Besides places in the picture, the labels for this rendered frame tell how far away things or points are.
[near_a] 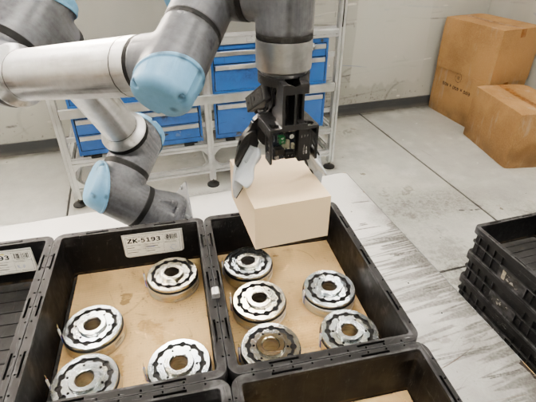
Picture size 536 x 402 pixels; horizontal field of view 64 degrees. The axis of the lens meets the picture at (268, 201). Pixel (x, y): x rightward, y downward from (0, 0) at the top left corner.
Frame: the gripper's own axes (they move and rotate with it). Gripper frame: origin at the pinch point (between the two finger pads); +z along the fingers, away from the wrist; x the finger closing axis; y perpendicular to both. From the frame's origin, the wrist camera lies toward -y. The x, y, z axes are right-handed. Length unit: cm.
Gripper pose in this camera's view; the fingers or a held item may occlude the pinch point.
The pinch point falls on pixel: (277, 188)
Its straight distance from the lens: 71.1
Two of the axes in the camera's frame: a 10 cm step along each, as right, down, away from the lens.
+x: 9.6, -1.6, 2.5
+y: 3.0, 5.3, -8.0
